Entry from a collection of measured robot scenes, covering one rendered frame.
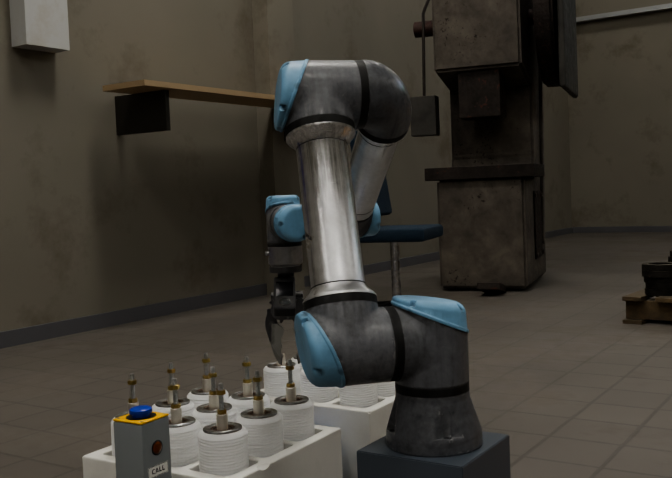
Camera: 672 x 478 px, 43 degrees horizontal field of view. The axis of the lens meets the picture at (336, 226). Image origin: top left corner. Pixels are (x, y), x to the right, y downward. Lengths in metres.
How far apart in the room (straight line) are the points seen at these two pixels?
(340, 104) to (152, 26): 3.98
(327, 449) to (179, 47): 3.90
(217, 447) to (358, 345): 0.50
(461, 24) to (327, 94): 4.47
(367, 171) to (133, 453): 0.65
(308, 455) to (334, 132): 0.75
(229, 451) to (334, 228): 0.55
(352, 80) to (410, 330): 0.42
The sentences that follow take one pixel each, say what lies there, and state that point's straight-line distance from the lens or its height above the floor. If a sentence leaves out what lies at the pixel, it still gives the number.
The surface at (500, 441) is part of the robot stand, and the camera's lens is 1.40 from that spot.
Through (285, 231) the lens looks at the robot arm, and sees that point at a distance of 1.69.
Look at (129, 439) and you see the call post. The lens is 1.57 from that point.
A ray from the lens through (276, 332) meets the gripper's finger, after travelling 1.84.
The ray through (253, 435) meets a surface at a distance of 1.75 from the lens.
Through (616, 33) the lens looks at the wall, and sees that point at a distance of 12.06.
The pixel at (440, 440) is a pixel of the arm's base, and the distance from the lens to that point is 1.31.
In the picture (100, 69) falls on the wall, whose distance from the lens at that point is 4.98.
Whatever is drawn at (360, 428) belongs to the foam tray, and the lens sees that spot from 2.06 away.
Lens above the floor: 0.70
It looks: 2 degrees down
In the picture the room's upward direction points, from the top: 2 degrees counter-clockwise
